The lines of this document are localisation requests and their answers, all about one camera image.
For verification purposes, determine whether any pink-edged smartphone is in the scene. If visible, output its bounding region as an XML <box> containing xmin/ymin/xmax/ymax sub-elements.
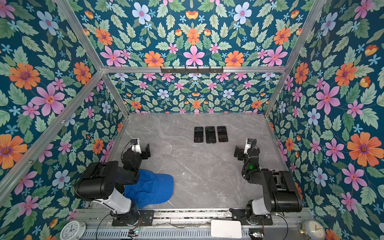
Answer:
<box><xmin>217</xmin><ymin>126</ymin><xmax>229</xmax><ymax>143</ymax></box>

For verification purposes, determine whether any silver-edged smartphone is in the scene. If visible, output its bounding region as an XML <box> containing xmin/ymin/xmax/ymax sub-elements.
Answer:
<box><xmin>205</xmin><ymin>126</ymin><xmax>217</xmax><ymax>144</ymax></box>

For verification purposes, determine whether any blue-edged smartphone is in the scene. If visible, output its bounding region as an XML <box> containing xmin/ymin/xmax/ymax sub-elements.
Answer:
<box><xmin>194</xmin><ymin>127</ymin><xmax>204</xmax><ymax>143</ymax></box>

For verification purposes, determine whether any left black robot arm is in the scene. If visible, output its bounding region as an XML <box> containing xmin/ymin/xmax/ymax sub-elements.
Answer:
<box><xmin>75</xmin><ymin>139</ymin><xmax>151</xmax><ymax>226</ymax></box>

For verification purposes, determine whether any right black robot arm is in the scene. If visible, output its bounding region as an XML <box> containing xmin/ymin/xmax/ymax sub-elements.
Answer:
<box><xmin>234</xmin><ymin>144</ymin><xmax>303</xmax><ymax>225</ymax></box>

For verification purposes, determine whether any blue baseball cap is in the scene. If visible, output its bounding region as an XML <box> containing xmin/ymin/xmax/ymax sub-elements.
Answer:
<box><xmin>124</xmin><ymin>170</ymin><xmax>174</xmax><ymax>209</ymax></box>

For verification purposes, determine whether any white rectangular box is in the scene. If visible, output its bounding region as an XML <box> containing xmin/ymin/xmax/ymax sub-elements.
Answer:
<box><xmin>211</xmin><ymin>220</ymin><xmax>243</xmax><ymax>239</ymax></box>

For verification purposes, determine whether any silver alarm clock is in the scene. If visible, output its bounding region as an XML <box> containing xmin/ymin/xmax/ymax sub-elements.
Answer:
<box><xmin>298</xmin><ymin>220</ymin><xmax>326</xmax><ymax>240</ymax></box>

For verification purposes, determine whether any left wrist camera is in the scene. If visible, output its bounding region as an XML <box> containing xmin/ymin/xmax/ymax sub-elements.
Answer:
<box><xmin>130</xmin><ymin>139</ymin><xmax>142</xmax><ymax>154</ymax></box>

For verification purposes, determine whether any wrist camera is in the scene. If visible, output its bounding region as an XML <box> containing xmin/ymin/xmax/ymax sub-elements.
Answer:
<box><xmin>130</xmin><ymin>139</ymin><xmax>142</xmax><ymax>154</ymax></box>
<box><xmin>244</xmin><ymin>138</ymin><xmax>257</xmax><ymax>154</ymax></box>

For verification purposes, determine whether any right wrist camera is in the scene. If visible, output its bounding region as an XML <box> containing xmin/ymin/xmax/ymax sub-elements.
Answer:
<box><xmin>244</xmin><ymin>138</ymin><xmax>257</xmax><ymax>154</ymax></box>

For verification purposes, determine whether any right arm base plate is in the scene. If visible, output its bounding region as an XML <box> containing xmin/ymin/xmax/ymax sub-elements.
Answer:
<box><xmin>230</xmin><ymin>208</ymin><xmax>273</xmax><ymax>226</ymax></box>

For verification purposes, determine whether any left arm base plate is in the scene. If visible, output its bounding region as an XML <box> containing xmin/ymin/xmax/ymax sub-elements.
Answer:
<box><xmin>111</xmin><ymin>209</ymin><xmax>155</xmax><ymax>227</ymax></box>

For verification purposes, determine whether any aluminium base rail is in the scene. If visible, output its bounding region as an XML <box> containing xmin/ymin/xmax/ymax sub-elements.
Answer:
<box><xmin>75</xmin><ymin>208</ymin><xmax>313</xmax><ymax>240</ymax></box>

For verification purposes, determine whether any white wall clock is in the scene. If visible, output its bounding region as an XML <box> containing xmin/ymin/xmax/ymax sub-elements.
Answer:
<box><xmin>60</xmin><ymin>221</ymin><xmax>87</xmax><ymax>240</ymax></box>

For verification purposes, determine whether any black hook rail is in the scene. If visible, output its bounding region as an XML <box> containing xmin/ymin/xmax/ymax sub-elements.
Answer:
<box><xmin>160</xmin><ymin>67</ymin><xmax>224</xmax><ymax>74</ymax></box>

